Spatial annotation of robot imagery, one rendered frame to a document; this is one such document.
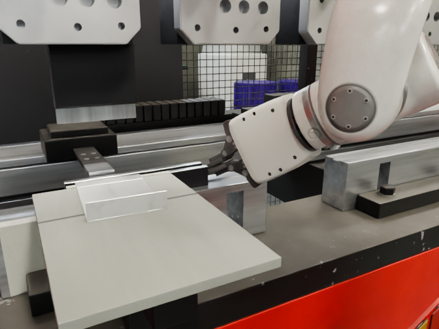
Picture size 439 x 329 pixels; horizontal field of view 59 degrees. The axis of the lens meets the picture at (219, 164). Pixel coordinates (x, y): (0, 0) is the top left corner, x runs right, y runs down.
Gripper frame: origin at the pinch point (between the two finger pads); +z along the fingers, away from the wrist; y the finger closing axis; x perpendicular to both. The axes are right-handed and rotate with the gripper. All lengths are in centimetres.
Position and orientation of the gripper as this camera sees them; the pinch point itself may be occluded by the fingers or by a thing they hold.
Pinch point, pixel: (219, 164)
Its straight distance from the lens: 59.8
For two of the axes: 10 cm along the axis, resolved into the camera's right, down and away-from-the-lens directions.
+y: -4.3, -9.0, 0.0
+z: -7.3, 3.5, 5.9
